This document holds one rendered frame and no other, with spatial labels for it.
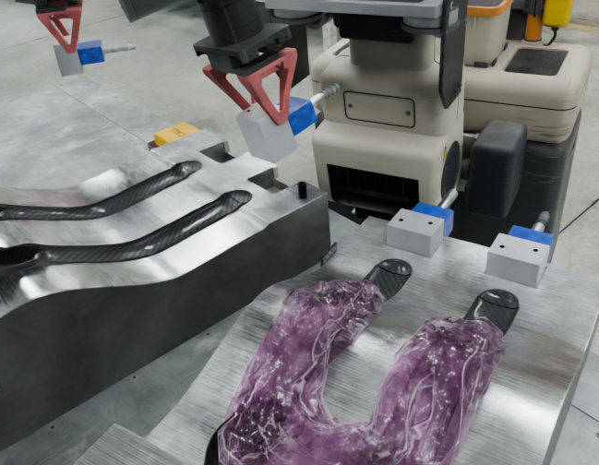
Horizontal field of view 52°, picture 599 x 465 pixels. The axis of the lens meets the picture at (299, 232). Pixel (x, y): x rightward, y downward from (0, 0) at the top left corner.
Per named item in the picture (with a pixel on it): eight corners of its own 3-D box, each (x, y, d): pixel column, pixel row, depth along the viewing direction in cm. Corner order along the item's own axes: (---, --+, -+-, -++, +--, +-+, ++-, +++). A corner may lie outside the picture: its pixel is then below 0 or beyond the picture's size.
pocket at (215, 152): (230, 163, 85) (226, 139, 83) (253, 176, 82) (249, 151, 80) (203, 175, 83) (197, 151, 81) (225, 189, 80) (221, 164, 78)
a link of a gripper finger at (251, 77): (270, 141, 65) (239, 57, 60) (234, 130, 70) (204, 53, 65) (317, 111, 67) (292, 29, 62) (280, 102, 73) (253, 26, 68)
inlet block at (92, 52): (137, 56, 111) (131, 27, 108) (138, 65, 107) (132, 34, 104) (63, 67, 109) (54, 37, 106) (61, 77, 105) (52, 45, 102)
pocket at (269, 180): (279, 191, 78) (275, 165, 76) (305, 206, 75) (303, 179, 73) (250, 205, 76) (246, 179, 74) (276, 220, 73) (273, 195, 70)
